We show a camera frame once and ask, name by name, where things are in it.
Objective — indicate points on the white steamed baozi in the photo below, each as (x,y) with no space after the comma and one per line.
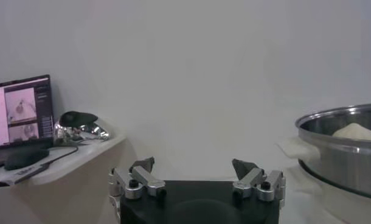
(355,134)

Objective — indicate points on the black computer mouse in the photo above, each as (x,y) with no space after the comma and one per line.
(24,158)

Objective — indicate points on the cream electric cooking pot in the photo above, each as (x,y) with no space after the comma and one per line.
(310,201)

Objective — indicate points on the black laptop beside chrome object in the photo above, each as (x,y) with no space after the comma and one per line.
(21,112)

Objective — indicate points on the stainless steel steamer basket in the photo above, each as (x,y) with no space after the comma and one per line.
(340,164)

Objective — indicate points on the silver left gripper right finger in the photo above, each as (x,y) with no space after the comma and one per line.
(249,181)

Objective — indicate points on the shiny chrome helmet-like object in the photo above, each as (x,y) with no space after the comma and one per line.
(82,131)

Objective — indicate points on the grey usb hub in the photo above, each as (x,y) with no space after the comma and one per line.
(21,175)

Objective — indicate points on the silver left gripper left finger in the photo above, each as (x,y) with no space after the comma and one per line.
(147,181)

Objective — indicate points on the white side table with mouse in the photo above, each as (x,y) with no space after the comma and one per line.
(67,194)

